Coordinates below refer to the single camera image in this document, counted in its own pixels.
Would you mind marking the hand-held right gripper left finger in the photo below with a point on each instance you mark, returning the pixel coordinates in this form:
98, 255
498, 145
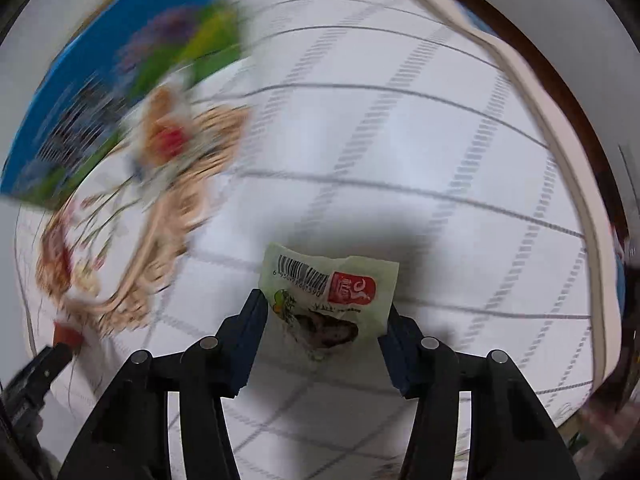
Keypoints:
252, 330

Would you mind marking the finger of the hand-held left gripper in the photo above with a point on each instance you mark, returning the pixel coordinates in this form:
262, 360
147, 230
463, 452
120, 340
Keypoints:
47, 367

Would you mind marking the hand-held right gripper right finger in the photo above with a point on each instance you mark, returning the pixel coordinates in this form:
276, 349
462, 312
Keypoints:
400, 350

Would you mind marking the small pale green snack packet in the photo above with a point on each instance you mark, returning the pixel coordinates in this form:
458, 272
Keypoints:
345, 285

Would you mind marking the blue printed cardboard box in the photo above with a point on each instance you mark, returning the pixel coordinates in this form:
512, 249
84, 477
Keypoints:
75, 95

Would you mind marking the white checkered quilt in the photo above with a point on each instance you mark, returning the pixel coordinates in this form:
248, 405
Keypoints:
400, 135

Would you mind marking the blue bed sheet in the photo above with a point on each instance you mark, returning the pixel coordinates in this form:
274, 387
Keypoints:
620, 285

